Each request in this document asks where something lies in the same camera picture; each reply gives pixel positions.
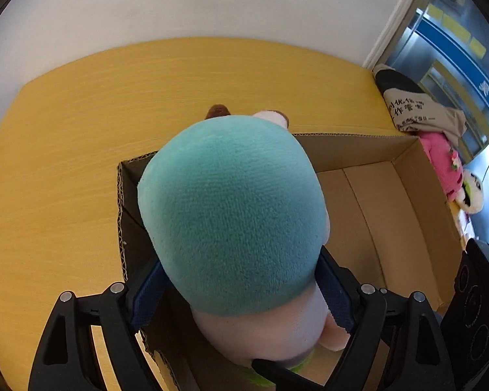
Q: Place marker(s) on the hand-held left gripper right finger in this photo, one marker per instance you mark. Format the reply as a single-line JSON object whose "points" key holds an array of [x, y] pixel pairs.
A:
{"points": [[335, 295]]}

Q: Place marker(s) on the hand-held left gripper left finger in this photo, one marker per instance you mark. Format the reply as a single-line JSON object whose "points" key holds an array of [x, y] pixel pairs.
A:
{"points": [[146, 295]]}

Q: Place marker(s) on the cardboard box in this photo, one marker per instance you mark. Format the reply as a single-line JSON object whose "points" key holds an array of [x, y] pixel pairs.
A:
{"points": [[391, 220]]}

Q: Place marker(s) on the teal plush toy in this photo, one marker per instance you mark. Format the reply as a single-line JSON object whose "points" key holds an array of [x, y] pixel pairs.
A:
{"points": [[228, 211]]}

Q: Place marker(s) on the white and green plush toy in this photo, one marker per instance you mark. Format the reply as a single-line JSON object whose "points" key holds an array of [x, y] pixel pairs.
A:
{"points": [[470, 191]]}

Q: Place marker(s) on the pink plush toy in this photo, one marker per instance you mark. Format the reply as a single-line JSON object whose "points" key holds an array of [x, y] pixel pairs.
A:
{"points": [[442, 163]]}

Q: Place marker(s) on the glass door with blue stripe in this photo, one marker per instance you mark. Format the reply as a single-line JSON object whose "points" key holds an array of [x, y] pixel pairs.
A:
{"points": [[444, 36]]}

